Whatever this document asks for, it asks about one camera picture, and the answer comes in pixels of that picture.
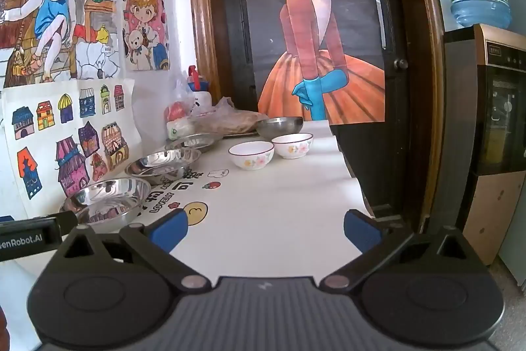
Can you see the boy with fan poster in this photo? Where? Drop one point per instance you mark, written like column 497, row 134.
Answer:
column 53, row 5

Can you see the thin clear plastic bag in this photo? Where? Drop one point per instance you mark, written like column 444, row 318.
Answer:
column 183, row 94

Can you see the white food packet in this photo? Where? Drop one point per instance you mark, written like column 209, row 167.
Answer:
column 174, row 131

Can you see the stainless steel plate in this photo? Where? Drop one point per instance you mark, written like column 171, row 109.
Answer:
column 160, row 168
column 197, row 141
column 111, row 194

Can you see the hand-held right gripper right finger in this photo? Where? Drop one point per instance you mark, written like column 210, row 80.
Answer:
column 361, row 229

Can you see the round door knob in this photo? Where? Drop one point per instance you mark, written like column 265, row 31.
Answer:
column 400, row 64

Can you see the colourful houses poster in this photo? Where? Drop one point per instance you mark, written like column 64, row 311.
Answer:
column 49, row 137

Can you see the clear bag of flatbread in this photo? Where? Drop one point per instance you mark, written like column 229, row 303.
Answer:
column 238, row 120

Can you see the white printed table cover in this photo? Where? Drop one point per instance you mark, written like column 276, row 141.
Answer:
column 279, row 211

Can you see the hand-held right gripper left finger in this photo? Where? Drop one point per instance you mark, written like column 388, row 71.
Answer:
column 170, row 229

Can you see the rectangular steel tray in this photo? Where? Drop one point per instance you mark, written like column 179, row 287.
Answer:
column 242, row 134

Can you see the white floral ceramic bowl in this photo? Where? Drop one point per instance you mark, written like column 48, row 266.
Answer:
column 292, row 145
column 250, row 153

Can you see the brown wooden door frame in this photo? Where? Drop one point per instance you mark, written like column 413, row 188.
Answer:
column 203, row 5

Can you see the girl with teddy bear poster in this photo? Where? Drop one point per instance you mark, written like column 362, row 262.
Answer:
column 144, row 14

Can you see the orange dress girl poster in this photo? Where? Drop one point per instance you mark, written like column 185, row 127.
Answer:
column 320, row 26

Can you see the dark wooden door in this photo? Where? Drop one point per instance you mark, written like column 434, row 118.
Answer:
column 246, row 46

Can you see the water dispenser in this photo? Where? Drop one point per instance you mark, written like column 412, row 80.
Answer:
column 501, row 108

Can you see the white bottle with blue cap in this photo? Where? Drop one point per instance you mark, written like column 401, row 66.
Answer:
column 203, row 100

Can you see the red tomato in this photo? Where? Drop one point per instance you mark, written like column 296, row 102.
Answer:
column 176, row 112

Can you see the stainless steel bowl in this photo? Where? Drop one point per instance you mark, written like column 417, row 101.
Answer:
column 279, row 127

